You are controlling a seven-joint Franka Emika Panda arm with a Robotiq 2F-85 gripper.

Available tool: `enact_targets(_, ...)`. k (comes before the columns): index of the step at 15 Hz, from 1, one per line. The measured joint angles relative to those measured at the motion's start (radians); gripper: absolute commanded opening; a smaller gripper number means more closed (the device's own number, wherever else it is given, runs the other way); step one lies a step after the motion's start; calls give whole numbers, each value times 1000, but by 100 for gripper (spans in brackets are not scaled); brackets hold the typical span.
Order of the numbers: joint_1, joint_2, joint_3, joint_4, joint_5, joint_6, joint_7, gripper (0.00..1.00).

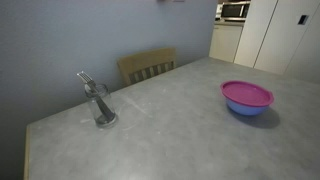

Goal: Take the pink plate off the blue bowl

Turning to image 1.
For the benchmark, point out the pink plastic plate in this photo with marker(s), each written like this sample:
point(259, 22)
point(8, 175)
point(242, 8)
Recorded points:
point(246, 93)

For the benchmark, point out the blue plastic bowl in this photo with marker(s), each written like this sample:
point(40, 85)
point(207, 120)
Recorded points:
point(245, 110)

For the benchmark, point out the wooden chair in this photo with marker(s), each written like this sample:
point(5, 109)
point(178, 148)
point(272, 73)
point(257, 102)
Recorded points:
point(144, 65)

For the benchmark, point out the clear glass jar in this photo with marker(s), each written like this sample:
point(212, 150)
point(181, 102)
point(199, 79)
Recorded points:
point(99, 118)

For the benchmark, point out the silver metal fork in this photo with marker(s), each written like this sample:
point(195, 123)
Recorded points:
point(92, 86)

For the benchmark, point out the white kitchen cabinet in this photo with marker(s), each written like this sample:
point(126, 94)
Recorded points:
point(225, 41)

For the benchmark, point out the microwave oven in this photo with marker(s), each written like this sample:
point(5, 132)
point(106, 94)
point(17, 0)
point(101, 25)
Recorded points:
point(235, 11)

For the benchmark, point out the black wall switch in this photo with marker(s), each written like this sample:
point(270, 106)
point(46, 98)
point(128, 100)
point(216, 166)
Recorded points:
point(303, 19)

